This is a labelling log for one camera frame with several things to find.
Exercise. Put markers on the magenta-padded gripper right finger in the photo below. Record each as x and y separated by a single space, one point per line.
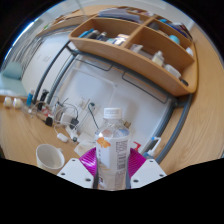
148 173

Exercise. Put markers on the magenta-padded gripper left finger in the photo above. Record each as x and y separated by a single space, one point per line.
74 173

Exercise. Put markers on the clear plastic water bottle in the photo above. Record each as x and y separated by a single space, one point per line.
113 153

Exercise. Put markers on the white ceramic cup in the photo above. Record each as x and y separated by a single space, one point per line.
50 163

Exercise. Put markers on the white crumpled tissue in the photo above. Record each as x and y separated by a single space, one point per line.
83 146

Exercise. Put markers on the small white oval case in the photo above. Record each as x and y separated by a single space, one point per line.
62 137

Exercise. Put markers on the black charger block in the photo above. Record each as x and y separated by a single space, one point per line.
74 122

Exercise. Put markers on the white charger block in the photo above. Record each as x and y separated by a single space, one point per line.
65 118

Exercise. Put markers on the small black adapter block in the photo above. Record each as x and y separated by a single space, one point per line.
49 121

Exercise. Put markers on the wooden wardrobe side panel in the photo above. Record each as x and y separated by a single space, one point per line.
203 126

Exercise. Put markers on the tall black device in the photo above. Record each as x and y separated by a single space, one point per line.
43 98

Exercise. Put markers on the small blue bottle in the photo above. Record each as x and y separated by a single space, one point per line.
30 99

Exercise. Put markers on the white tape roll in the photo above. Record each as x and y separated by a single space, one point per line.
18 103
8 102

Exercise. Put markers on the wooden shelf unit with items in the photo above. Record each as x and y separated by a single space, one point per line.
133 60

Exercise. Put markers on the teal pillow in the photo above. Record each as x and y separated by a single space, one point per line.
12 70

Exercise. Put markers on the grey metal shelf frame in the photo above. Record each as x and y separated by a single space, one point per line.
180 126

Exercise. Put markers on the long wooden wall shelf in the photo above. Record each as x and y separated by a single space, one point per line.
66 20

